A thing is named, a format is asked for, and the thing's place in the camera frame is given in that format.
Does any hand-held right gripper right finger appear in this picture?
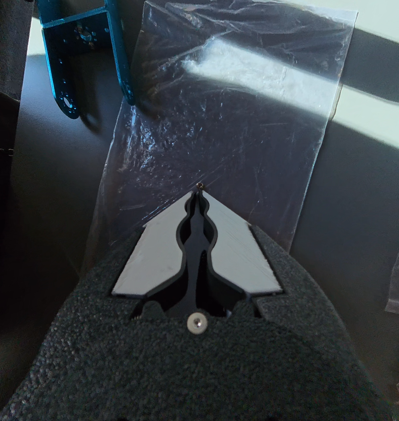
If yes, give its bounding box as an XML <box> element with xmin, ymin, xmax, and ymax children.
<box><xmin>199</xmin><ymin>191</ymin><xmax>284</xmax><ymax>298</ymax></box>

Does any blue metal bracket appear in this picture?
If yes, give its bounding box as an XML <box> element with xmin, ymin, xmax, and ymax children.
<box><xmin>38</xmin><ymin>0</ymin><xmax>136</xmax><ymax>120</ymax></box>

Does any grey desk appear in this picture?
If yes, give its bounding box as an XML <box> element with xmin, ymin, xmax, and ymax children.
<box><xmin>9</xmin><ymin>0</ymin><xmax>399</xmax><ymax>421</ymax></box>

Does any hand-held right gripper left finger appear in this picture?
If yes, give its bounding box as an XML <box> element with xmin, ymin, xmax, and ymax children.
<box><xmin>112</xmin><ymin>191</ymin><xmax>197</xmax><ymax>299</ymax></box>

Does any large clear plastic bag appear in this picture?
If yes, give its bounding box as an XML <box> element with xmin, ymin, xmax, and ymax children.
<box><xmin>81</xmin><ymin>0</ymin><xmax>359</xmax><ymax>273</ymax></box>

